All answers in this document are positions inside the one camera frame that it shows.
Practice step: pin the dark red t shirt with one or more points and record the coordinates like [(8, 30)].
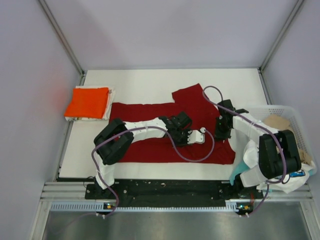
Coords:
[(160, 150)]

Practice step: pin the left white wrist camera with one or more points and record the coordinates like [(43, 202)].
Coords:
[(196, 136)]

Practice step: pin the aluminium frame post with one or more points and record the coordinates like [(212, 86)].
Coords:
[(298, 6), (60, 35)]

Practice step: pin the left aluminium frame post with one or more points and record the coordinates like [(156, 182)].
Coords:
[(60, 35)]

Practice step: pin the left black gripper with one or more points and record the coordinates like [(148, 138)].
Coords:
[(185, 141)]

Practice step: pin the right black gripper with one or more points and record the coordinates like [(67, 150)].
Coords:
[(220, 135)]

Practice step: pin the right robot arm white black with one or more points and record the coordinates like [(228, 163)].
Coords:
[(276, 150)]

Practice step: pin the folded orange t shirt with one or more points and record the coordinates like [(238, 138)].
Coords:
[(88, 103)]

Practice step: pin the beige t shirt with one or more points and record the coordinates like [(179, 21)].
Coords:
[(282, 124)]

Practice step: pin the right aluminium frame post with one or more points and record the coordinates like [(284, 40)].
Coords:
[(298, 6)]

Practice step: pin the white plastic laundry basket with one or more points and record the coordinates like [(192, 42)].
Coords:
[(293, 118)]

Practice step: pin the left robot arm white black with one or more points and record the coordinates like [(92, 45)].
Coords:
[(113, 142)]

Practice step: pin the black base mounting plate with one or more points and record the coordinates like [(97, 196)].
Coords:
[(179, 193)]

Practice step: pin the folded white t shirt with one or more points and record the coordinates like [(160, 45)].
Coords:
[(106, 116)]

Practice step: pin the teal t shirt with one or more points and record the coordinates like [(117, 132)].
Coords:
[(240, 168)]

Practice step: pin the white flower print t shirt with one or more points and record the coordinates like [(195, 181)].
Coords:
[(292, 181)]

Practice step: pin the grey slotted cable duct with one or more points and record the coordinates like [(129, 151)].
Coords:
[(102, 207)]

